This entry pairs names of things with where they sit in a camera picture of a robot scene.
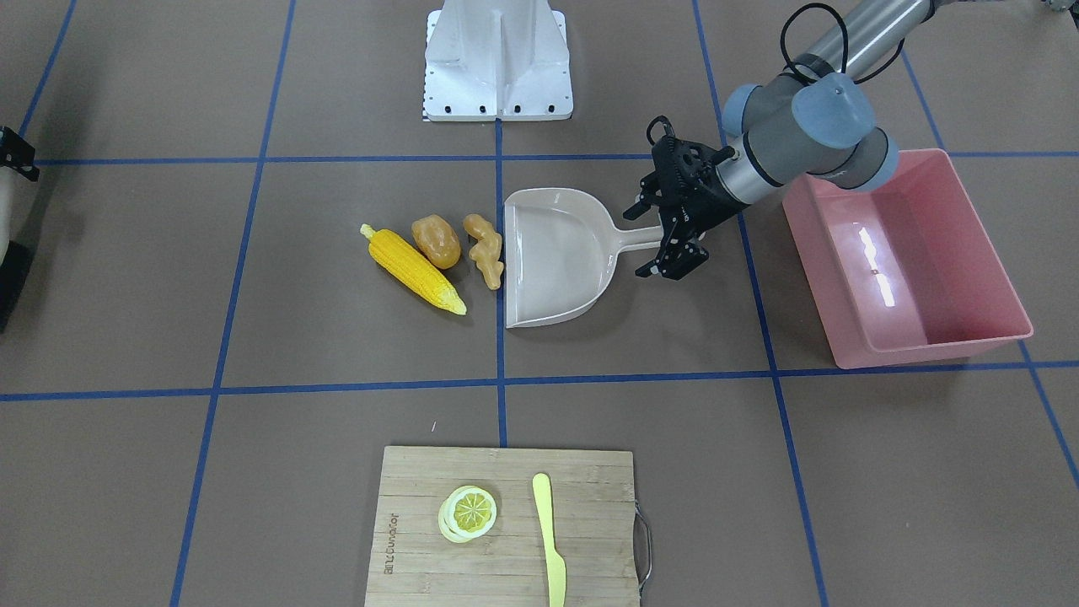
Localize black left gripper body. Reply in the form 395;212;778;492
645;116;736;244

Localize beige plastic dustpan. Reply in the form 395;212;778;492
502;187;663;328

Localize tan toy ginger root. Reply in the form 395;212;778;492
463;212;505;291

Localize brown toy potato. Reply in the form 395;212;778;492
410;213;462;270

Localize yellow toy corn cob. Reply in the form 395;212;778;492
359;223;469;316

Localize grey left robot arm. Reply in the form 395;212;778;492
623;1;939;280

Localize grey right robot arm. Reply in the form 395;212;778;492
1;126;41;331

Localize pink plastic bin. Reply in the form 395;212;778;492
782;148;1033;369

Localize yellow lemon slices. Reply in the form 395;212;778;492
437;486;498;543

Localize yellow plastic knife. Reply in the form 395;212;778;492
532;473;569;606

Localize bamboo cutting board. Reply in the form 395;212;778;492
363;446;641;606

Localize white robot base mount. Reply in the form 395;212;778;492
421;1;574;122

